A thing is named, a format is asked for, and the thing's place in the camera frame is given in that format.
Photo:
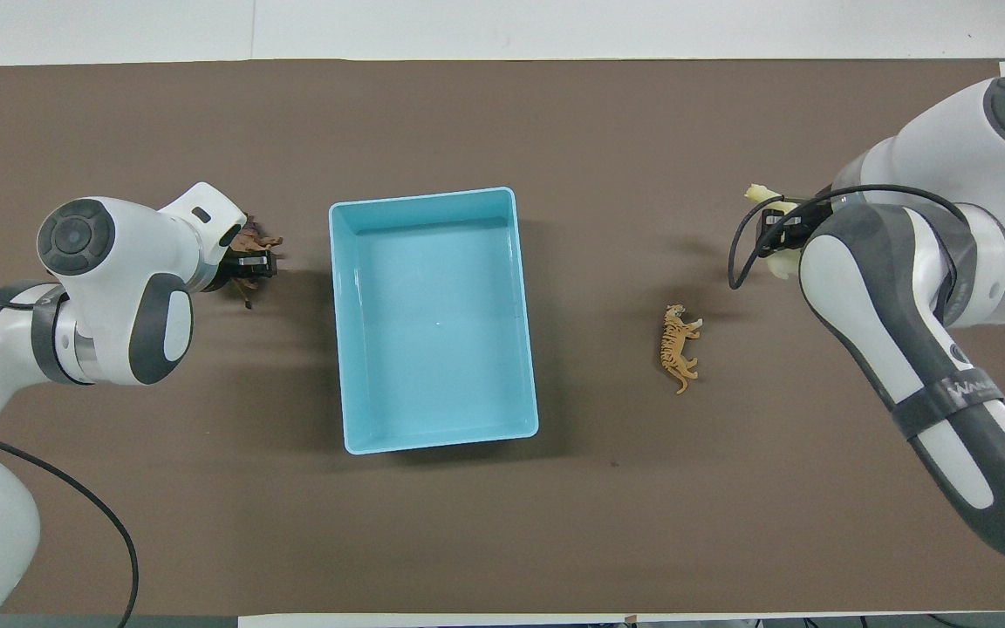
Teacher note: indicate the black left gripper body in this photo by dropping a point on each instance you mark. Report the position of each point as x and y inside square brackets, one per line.
[228, 270]

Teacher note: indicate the cream alpaca toy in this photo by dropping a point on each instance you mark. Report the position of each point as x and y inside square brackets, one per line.
[777, 266]

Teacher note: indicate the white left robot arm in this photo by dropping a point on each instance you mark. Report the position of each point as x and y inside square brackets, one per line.
[119, 288]

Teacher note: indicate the orange tiger toy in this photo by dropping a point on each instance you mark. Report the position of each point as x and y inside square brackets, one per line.
[675, 349]

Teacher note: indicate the brown lion toy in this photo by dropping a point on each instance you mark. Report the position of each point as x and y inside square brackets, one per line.
[249, 237]

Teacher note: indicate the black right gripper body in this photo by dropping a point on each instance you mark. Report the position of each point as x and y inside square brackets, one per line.
[777, 235]

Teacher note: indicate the brown table mat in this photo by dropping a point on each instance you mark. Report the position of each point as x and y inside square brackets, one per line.
[555, 131]

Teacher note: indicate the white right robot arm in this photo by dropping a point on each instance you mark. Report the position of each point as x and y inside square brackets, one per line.
[904, 288]

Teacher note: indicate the light blue storage box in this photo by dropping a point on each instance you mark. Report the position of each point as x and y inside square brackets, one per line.
[433, 331]

